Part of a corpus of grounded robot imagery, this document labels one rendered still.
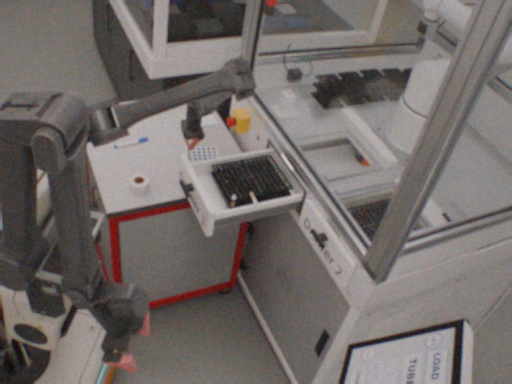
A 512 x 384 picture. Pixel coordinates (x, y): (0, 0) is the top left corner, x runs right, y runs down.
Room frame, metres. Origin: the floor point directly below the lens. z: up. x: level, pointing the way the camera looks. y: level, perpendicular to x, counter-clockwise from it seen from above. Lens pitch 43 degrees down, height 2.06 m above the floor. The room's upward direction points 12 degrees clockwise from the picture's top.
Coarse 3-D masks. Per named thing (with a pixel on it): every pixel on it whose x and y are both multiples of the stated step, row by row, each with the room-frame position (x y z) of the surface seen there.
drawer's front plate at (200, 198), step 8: (184, 160) 1.30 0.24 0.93; (184, 168) 1.29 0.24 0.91; (184, 176) 1.28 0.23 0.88; (192, 176) 1.24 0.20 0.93; (184, 184) 1.27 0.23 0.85; (192, 184) 1.22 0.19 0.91; (192, 192) 1.21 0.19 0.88; (200, 192) 1.17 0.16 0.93; (200, 200) 1.16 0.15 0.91; (208, 200) 1.14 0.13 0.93; (200, 208) 1.15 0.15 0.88; (208, 208) 1.11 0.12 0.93; (200, 216) 1.15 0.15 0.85; (208, 216) 1.10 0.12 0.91; (200, 224) 1.14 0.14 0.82; (208, 224) 1.09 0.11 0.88; (208, 232) 1.09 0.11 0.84
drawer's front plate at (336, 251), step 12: (312, 204) 1.22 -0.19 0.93; (300, 216) 1.24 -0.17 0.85; (312, 216) 1.19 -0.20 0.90; (312, 228) 1.18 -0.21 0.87; (324, 228) 1.13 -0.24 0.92; (312, 240) 1.16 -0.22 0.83; (336, 240) 1.09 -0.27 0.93; (336, 252) 1.06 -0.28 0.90; (336, 264) 1.05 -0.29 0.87; (348, 264) 1.01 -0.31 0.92; (336, 276) 1.03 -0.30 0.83; (348, 276) 1.00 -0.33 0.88
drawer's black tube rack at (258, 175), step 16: (240, 160) 1.39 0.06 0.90; (256, 160) 1.41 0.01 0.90; (272, 160) 1.43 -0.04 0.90; (224, 176) 1.30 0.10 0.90; (240, 176) 1.31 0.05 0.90; (256, 176) 1.33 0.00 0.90; (272, 176) 1.35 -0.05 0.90; (224, 192) 1.25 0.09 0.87; (240, 192) 1.24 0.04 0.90; (256, 192) 1.25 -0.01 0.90; (272, 192) 1.27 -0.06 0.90; (288, 192) 1.32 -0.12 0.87
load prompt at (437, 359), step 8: (432, 352) 0.61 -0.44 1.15; (440, 352) 0.60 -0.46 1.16; (448, 352) 0.59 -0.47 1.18; (432, 360) 0.59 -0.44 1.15; (440, 360) 0.58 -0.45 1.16; (432, 368) 0.56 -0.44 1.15; (440, 368) 0.56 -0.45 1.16; (424, 376) 0.55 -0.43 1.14; (432, 376) 0.54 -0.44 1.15; (440, 376) 0.54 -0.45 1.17
